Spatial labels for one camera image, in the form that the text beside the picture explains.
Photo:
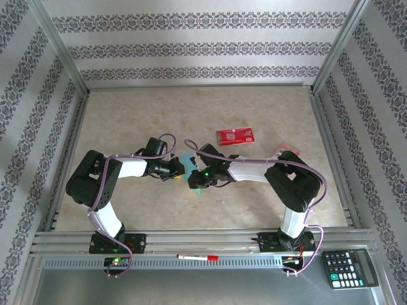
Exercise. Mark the black desk calculator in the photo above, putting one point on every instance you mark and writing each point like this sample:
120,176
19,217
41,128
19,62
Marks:
349,269

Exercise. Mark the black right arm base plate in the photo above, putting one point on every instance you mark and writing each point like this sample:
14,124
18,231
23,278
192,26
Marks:
268,243

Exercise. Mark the aluminium mounting rail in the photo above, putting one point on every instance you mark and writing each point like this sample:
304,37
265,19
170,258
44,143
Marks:
203,238

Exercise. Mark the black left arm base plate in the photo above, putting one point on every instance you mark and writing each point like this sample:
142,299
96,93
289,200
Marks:
136,243

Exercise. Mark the red flat packet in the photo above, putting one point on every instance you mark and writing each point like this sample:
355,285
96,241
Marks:
235,136

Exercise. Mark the white red marker pen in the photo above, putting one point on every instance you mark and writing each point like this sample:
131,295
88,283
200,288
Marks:
197,256

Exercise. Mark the red white blister pack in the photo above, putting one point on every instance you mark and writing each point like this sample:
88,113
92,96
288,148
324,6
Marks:
287,147

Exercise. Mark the light blue paper sheet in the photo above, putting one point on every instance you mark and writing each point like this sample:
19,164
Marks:
188,163

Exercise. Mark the aluminium side frame rail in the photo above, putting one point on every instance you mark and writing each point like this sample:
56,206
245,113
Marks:
330,139
65,162

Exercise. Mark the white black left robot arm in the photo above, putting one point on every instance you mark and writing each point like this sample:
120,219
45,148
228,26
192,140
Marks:
86,184

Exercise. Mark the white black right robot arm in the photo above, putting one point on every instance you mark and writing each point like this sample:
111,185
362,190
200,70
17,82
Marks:
292,184

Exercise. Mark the aluminium frame post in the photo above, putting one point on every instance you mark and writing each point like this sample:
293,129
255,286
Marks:
57,44
340,44

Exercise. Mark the aluminium back frame bar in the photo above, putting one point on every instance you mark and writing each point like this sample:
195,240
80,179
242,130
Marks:
197,87

